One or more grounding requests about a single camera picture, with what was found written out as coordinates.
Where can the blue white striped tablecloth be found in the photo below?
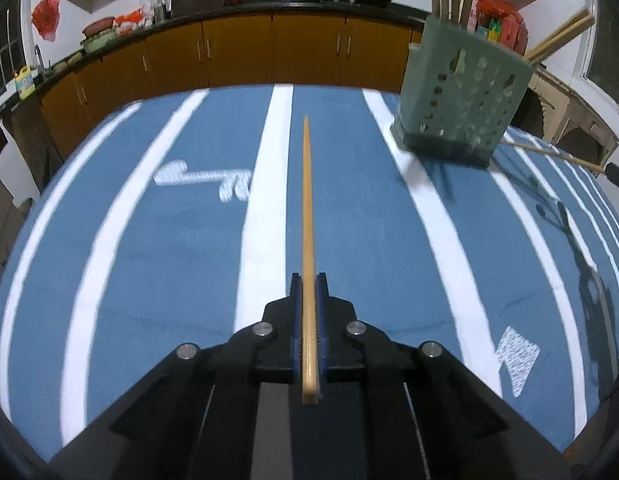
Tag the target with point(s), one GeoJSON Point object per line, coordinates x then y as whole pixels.
{"type": "Point", "coordinates": [149, 270]}

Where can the clear glass jar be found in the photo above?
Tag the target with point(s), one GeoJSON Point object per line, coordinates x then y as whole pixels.
{"type": "Point", "coordinates": [154, 6]}

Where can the red plastic bag on wall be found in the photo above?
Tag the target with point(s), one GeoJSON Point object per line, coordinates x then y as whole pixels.
{"type": "Point", "coordinates": [45, 19]}

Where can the reddish bowl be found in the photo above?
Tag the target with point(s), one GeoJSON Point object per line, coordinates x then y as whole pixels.
{"type": "Point", "coordinates": [98, 26]}

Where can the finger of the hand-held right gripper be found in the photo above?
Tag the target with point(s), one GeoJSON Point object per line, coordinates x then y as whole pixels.
{"type": "Point", "coordinates": [618, 176]}

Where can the red bag on counter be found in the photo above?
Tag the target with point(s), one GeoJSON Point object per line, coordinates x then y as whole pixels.
{"type": "Point", "coordinates": [129, 19]}

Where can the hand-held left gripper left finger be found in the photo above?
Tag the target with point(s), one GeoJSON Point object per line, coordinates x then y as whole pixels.
{"type": "Point", "coordinates": [295, 320]}

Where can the yellow detergent jug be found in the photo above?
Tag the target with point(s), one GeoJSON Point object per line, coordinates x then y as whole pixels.
{"type": "Point", "coordinates": [24, 82]}

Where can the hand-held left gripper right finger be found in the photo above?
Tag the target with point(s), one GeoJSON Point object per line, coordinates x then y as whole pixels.
{"type": "Point", "coordinates": [323, 320]}

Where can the green perforated utensil holder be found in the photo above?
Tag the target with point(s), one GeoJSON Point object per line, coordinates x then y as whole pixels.
{"type": "Point", "coordinates": [454, 110]}

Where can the wooden base cabinets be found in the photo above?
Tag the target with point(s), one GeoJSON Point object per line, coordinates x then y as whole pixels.
{"type": "Point", "coordinates": [239, 50]}

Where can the carved wooden furniture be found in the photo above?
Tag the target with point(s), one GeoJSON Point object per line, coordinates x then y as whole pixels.
{"type": "Point", "coordinates": [569, 110]}

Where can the metal faucet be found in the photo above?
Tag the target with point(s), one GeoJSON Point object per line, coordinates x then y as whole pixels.
{"type": "Point", "coordinates": [39, 57]}

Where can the black kitchen countertop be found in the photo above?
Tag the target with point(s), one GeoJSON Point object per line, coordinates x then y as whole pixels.
{"type": "Point", "coordinates": [289, 8]}

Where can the red plastic bag right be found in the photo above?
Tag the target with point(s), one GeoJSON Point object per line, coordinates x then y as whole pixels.
{"type": "Point", "coordinates": [502, 22]}

